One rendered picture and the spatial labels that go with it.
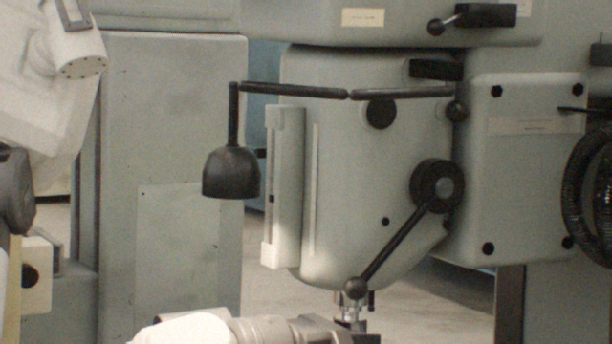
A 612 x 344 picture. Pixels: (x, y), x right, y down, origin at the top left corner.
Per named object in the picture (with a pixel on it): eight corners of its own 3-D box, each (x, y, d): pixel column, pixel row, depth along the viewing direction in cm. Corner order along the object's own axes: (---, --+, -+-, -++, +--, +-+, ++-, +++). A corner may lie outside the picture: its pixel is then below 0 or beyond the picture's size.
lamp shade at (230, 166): (188, 194, 148) (189, 143, 147) (225, 188, 154) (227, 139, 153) (237, 202, 144) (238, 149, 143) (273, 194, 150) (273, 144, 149)
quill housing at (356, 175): (334, 305, 152) (343, 46, 148) (257, 270, 170) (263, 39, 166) (458, 292, 162) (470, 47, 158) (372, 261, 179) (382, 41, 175)
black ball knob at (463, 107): (453, 124, 155) (455, 100, 154) (439, 121, 157) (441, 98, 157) (473, 123, 156) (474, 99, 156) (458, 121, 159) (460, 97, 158)
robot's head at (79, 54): (42, 88, 163) (71, 54, 157) (20, 20, 166) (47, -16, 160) (88, 88, 167) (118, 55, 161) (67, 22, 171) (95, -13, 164)
